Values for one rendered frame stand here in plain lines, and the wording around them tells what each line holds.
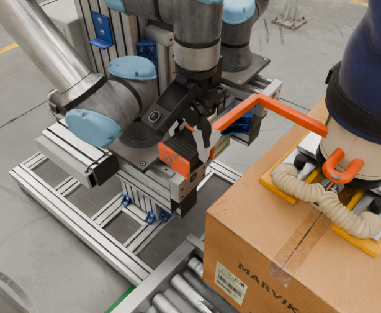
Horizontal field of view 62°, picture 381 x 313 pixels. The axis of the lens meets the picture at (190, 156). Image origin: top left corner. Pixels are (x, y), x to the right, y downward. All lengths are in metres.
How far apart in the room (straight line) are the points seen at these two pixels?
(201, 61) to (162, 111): 0.11
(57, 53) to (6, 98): 2.52
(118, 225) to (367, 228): 1.31
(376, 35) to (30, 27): 0.62
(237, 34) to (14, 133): 2.08
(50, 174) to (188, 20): 1.71
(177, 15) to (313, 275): 0.54
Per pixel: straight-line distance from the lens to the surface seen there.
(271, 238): 0.72
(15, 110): 3.06
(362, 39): 0.63
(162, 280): 1.18
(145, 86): 0.81
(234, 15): 1.14
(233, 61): 1.20
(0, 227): 2.26
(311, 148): 0.84
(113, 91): 0.75
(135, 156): 0.90
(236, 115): 0.76
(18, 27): 0.74
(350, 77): 0.64
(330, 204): 0.69
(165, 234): 1.69
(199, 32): 0.50
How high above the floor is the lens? 1.69
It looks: 47 degrees down
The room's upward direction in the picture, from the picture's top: straight up
